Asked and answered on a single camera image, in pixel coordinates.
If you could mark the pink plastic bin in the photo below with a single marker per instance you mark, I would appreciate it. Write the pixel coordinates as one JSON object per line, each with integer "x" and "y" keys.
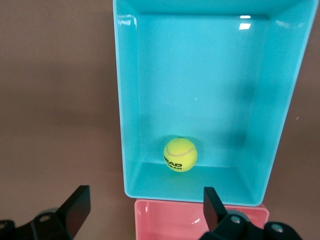
{"x": 170, "y": 222}

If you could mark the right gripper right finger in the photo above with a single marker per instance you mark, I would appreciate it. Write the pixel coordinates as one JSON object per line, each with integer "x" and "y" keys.
{"x": 212, "y": 210}

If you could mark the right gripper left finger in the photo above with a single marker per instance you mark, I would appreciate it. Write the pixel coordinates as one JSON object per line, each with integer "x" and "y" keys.
{"x": 75, "y": 207}

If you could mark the blue plastic bin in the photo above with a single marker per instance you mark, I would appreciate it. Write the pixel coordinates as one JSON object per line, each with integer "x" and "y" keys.
{"x": 200, "y": 75}

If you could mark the yellow-green tennis ball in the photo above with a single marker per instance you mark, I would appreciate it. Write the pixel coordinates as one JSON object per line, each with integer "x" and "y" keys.
{"x": 180, "y": 154}

